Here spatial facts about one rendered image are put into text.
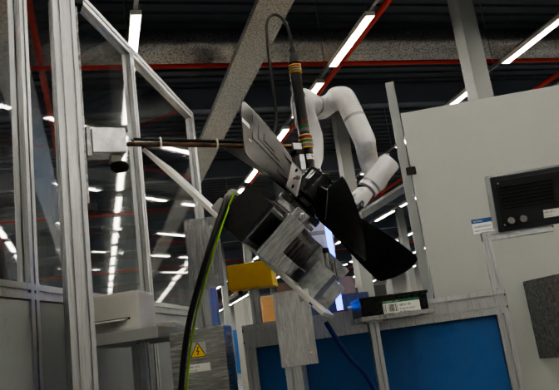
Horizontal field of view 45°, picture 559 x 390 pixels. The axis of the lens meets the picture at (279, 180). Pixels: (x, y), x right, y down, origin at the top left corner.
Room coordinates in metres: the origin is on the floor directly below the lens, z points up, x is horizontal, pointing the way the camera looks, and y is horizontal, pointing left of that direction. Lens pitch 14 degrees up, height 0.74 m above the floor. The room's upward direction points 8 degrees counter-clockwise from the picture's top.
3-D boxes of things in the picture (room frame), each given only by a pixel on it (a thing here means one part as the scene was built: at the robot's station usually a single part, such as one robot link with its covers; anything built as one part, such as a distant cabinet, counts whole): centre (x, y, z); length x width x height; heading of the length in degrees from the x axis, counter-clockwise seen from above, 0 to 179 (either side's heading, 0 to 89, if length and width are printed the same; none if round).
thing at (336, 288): (2.02, -0.09, 0.91); 0.12 x 0.08 x 0.12; 82
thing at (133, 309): (1.94, 0.50, 0.92); 0.17 x 0.16 x 0.11; 82
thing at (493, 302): (2.39, -0.25, 0.82); 0.90 x 0.04 x 0.08; 82
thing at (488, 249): (2.33, -0.67, 0.96); 0.03 x 0.03 x 0.20; 82
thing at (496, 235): (2.32, -0.78, 1.04); 0.24 x 0.03 x 0.03; 82
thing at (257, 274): (2.45, 0.14, 1.02); 0.16 x 0.10 x 0.11; 82
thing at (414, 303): (2.22, -0.29, 0.85); 0.22 x 0.17 x 0.07; 96
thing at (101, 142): (1.77, 0.46, 1.36); 0.10 x 0.07 x 0.08; 117
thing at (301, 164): (2.05, -0.09, 1.32); 0.09 x 0.07 x 0.10; 117
